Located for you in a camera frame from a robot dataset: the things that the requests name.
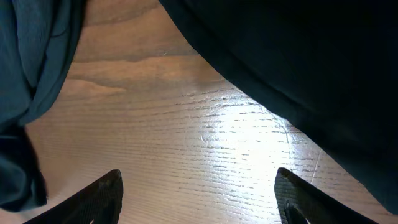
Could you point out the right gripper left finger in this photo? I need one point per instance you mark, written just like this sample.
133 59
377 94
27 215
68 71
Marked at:
98 203

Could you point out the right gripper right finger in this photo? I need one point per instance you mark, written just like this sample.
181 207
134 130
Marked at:
300 202

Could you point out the black leggings with grey waistband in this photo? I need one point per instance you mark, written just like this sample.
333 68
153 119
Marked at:
328 67

